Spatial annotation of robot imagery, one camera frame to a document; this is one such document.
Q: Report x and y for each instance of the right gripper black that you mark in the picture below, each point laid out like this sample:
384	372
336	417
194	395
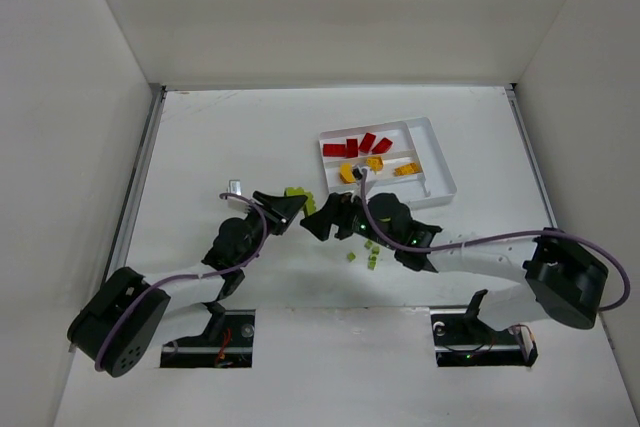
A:
339	219

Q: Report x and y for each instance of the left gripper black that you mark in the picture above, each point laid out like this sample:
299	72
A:
273	212

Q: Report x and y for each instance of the large lime green lego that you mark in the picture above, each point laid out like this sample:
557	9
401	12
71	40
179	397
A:
309	207

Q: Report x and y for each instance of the yellow rounded lego piece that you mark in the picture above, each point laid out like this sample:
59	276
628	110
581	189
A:
346	174

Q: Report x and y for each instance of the red curved lego piece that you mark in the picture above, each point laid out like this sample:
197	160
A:
366	143

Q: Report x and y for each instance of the red rounded lego brick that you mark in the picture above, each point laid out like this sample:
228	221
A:
383	146

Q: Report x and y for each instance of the yellow lego brick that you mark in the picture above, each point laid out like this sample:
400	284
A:
407	169

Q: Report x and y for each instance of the yellow and red lego stack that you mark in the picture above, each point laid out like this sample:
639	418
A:
375	163

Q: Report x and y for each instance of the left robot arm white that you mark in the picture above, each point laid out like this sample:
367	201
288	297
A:
132	312

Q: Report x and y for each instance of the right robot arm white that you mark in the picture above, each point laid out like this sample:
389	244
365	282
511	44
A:
550	275

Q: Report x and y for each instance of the white divided tray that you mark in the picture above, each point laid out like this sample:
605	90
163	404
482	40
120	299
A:
414	140

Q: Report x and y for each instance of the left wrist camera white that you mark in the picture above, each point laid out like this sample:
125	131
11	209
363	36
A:
235	189

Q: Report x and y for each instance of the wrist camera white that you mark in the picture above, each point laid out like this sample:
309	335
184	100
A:
360	172
235	189

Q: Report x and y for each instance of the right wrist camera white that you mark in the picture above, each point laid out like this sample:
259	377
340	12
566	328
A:
360	172

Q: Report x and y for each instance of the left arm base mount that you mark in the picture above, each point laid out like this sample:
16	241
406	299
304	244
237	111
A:
226	343

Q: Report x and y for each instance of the left aluminium rail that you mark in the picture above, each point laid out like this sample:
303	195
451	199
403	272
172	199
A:
123	234

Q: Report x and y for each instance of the aluminium rail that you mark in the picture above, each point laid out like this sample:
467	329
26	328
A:
528	203
123	234

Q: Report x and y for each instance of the right aluminium rail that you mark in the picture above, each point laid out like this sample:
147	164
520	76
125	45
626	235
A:
528	203

